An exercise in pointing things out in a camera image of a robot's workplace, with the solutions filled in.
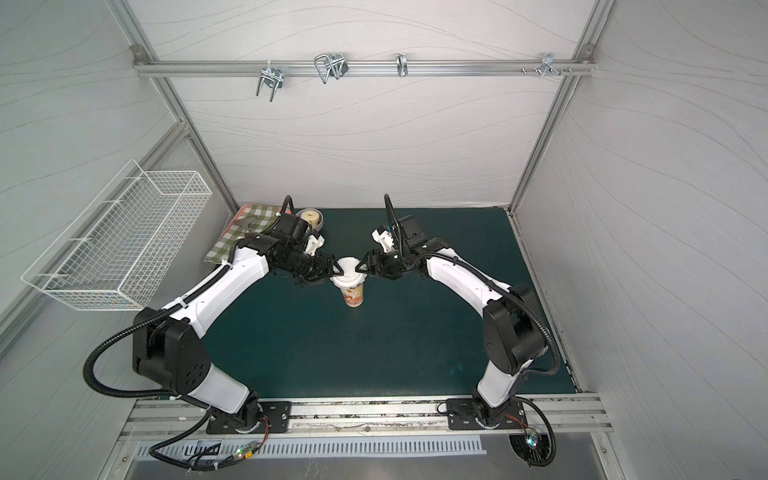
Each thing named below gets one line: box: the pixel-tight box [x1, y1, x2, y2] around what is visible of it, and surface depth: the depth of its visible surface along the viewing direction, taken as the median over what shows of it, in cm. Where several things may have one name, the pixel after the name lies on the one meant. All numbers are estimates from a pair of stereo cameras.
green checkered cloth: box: [204, 205, 279, 263], surface depth 117 cm
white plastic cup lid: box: [330, 257, 368, 288], surface depth 82 cm
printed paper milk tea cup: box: [332, 274, 367, 308], surface depth 82 cm
